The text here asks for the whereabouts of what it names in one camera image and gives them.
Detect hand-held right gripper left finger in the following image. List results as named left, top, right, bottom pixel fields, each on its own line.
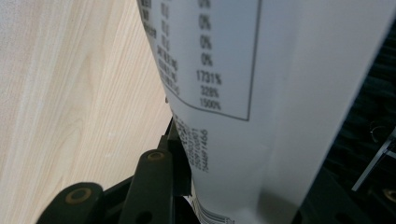
left=117, top=117, right=193, bottom=224

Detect metal floor rail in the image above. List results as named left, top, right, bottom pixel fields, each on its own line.
left=351, top=126, right=396, bottom=192

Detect white and blue bag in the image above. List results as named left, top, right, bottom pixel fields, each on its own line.
left=135, top=0, right=396, bottom=224

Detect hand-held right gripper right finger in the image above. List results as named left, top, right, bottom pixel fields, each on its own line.
left=292, top=167, right=375, bottom=224

